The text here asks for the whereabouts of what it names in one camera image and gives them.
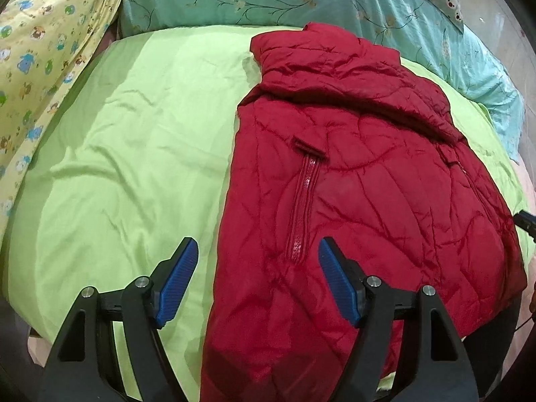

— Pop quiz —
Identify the yellow cartoon print blanket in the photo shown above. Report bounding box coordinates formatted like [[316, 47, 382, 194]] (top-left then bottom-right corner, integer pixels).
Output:
[[1, 0, 122, 227]]

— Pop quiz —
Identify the light green bed sheet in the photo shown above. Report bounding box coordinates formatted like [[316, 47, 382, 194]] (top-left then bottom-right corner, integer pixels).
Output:
[[3, 26, 525, 401]]

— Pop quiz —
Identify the teal floral quilt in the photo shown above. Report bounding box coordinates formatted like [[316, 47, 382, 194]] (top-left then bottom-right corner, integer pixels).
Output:
[[120, 0, 524, 158]]

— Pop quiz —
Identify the red quilted puffer jacket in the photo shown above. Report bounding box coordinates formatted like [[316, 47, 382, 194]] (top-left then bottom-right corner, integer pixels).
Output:
[[200, 24, 527, 401]]

